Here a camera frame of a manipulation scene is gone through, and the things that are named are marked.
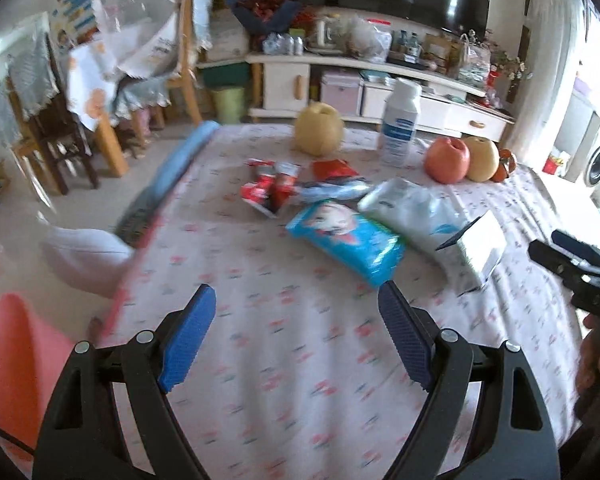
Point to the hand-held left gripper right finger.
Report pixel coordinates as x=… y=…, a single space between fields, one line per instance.
x=405 y=340

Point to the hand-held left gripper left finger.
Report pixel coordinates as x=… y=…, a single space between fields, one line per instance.
x=187 y=340

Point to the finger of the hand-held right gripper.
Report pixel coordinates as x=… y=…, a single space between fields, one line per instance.
x=582 y=255
x=552 y=257

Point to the navy white milk carton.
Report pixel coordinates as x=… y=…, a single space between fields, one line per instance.
x=480 y=245

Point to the white teal-print plastic pack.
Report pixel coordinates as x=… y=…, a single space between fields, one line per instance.
x=410 y=210

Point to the red coffee sachet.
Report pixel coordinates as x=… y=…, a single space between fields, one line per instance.
x=260 y=195
x=286 y=185

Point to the pink plastic bin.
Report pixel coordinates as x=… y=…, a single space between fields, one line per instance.
x=15 y=360

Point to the person's right hand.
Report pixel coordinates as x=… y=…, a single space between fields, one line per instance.
x=592 y=355

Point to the orange persimmon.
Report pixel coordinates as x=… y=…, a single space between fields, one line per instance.
x=505 y=165

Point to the cherry-print tablecloth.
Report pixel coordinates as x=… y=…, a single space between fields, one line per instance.
x=290 y=320

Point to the yellow pear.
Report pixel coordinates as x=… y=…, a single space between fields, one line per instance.
x=319 y=130
x=484 y=160

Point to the blue cartoon tissue pack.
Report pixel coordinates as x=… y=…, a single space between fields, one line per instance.
x=345 y=235

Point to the pale grey cushion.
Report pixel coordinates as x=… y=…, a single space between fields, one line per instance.
x=85 y=260

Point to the red apple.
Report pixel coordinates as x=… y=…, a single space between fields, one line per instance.
x=447 y=160

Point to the clear blue plastic wrapper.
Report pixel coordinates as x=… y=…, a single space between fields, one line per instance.
x=330 y=191

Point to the red snack wrapper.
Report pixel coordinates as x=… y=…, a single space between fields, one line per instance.
x=335 y=170

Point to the white curtain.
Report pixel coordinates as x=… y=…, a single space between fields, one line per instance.
x=545 y=60

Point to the white plastic bottle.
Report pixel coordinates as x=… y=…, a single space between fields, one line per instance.
x=400 y=125

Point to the green waste bin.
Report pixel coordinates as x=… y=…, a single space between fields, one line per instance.
x=228 y=105

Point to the dark wooden chair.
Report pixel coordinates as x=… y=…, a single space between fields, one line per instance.
x=55 y=130

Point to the pink storage box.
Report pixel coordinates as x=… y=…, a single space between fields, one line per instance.
x=341 y=92

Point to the light wooden chair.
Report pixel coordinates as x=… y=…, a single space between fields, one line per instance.
x=190 y=75

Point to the white orange-print tablecloth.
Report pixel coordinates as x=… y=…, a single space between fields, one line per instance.
x=90 y=80

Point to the clear plastic bag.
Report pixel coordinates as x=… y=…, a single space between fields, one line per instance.
x=370 y=40

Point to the beige wrapped package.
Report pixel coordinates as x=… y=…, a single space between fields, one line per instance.
x=227 y=35

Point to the white electric kettle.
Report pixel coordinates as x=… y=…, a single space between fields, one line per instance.
x=327 y=35

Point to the white mesh food cover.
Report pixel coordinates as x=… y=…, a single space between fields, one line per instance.
x=135 y=15

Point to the dark blue flower bouquet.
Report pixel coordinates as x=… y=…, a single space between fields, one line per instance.
x=265 y=10

